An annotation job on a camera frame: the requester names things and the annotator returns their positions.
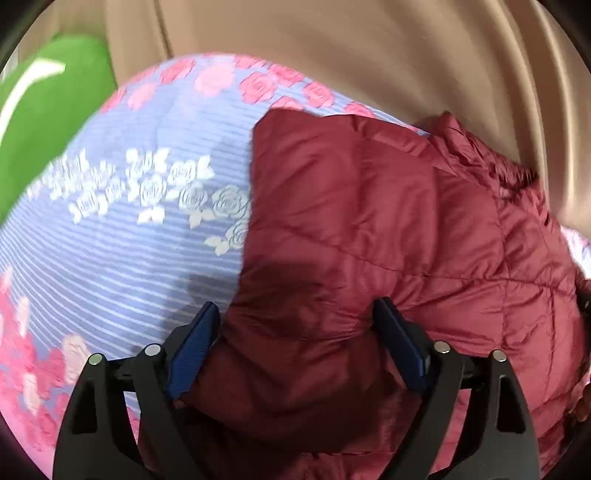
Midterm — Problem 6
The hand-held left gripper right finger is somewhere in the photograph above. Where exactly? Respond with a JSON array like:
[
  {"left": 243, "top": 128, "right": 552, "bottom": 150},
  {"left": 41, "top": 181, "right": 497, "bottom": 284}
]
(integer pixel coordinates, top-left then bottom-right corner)
[{"left": 372, "top": 297, "right": 541, "bottom": 480}]

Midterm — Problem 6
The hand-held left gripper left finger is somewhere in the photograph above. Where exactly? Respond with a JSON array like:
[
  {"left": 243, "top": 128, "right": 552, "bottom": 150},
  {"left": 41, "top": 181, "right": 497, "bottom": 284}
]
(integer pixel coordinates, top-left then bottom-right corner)
[{"left": 53, "top": 301, "right": 221, "bottom": 480}]

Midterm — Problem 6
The maroon puffer jacket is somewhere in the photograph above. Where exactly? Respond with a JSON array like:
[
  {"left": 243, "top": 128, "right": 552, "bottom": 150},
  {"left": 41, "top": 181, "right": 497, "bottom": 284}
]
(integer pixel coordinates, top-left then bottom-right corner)
[{"left": 139, "top": 107, "right": 591, "bottom": 480}]

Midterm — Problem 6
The purple pink floral blanket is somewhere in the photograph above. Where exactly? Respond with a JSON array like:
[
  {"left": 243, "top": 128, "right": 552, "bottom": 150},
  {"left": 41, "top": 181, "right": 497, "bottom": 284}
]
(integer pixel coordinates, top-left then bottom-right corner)
[{"left": 0, "top": 53, "right": 591, "bottom": 464}]

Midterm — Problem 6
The green cloth with white stripe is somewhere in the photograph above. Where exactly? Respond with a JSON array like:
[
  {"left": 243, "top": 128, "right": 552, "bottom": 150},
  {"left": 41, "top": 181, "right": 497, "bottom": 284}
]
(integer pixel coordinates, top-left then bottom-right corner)
[{"left": 0, "top": 34, "right": 118, "bottom": 227}]

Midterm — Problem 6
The beige curtain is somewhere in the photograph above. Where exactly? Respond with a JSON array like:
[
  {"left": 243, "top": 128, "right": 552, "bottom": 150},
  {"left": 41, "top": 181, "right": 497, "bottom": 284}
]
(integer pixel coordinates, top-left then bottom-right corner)
[{"left": 102, "top": 0, "right": 591, "bottom": 232}]

